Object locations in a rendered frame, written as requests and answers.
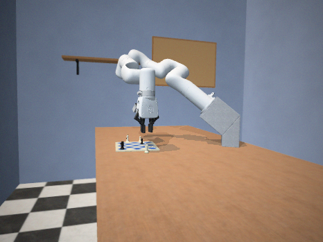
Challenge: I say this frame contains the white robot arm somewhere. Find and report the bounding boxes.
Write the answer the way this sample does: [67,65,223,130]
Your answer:
[116,50,215,114]

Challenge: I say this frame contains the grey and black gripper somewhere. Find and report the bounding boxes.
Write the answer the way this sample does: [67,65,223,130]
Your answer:
[134,96,159,133]

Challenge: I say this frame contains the blue and cream chessboard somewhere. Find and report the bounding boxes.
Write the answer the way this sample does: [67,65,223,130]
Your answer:
[116,141,159,152]

